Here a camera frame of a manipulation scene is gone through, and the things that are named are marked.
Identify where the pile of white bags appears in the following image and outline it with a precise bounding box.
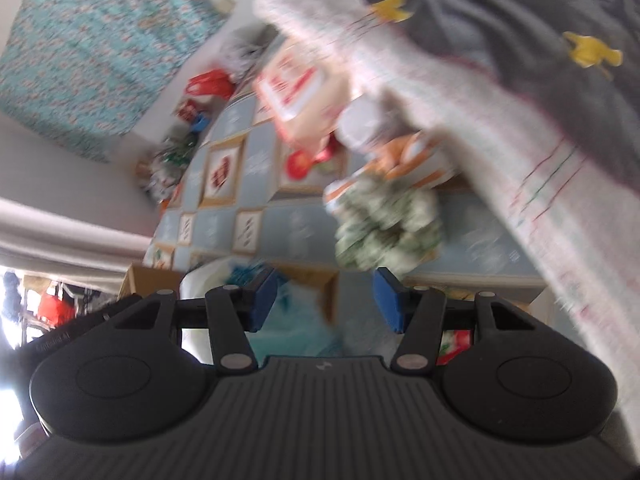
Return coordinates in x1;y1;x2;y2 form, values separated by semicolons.
135;132;201;206

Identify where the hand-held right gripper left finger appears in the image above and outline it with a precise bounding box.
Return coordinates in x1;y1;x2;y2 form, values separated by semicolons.
112;266;279;377

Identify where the white plastic shopping bag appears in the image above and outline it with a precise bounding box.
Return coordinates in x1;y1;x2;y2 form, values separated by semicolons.
179;259;346;361

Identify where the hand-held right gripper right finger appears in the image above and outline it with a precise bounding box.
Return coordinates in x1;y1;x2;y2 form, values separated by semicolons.
374;266;537;374

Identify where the brown cardboard box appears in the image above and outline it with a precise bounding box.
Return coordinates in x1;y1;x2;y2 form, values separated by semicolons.
119;264;337;328

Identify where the white curtain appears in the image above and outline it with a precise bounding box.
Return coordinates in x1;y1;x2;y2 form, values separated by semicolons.
0;199;158;283

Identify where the grey quilt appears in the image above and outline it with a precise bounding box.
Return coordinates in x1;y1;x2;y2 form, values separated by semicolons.
350;0;640;191

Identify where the fruit print tablecloth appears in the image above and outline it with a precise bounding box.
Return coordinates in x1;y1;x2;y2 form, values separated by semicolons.
142;87;551;366

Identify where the green patterned scrunchie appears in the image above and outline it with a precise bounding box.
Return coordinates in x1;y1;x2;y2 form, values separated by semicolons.
334;179;444;272

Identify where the red plastic bag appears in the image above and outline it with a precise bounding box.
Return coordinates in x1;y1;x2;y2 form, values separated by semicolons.
186;69;237;102

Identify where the white striped blanket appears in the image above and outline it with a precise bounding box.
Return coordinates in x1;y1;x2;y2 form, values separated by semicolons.
252;0;640;361

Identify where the teal floral wall cloth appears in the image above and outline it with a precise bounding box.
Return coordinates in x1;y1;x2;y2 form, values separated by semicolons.
0;0;228;163

